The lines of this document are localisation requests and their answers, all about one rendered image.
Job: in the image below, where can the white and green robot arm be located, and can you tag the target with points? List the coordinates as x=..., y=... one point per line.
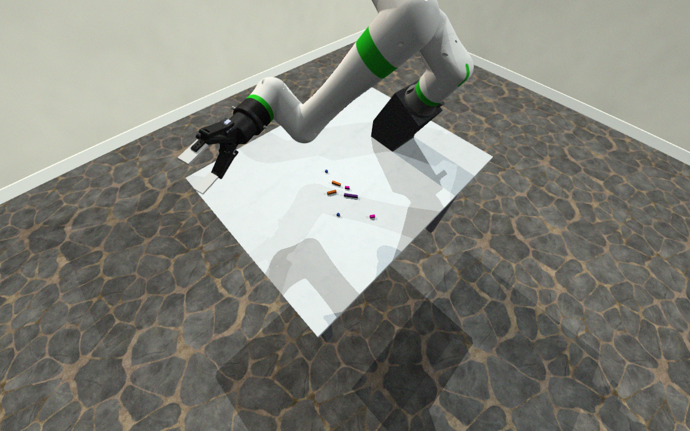
x=401, y=29

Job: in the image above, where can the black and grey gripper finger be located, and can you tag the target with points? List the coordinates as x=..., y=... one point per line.
x=211, y=134
x=223, y=161

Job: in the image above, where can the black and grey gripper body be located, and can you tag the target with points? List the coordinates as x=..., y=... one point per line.
x=243, y=130

